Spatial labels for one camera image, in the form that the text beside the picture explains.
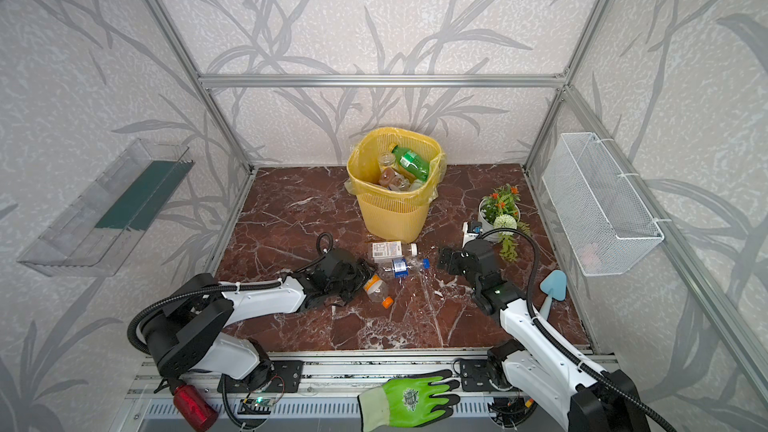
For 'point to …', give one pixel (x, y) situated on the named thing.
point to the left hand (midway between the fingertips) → (379, 268)
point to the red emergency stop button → (192, 406)
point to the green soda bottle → (418, 166)
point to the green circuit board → (260, 401)
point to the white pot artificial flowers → (501, 210)
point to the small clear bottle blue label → (402, 267)
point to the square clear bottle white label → (391, 250)
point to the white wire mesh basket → (606, 221)
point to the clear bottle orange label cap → (378, 291)
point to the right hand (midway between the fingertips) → (455, 238)
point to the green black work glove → (408, 401)
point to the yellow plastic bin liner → (363, 164)
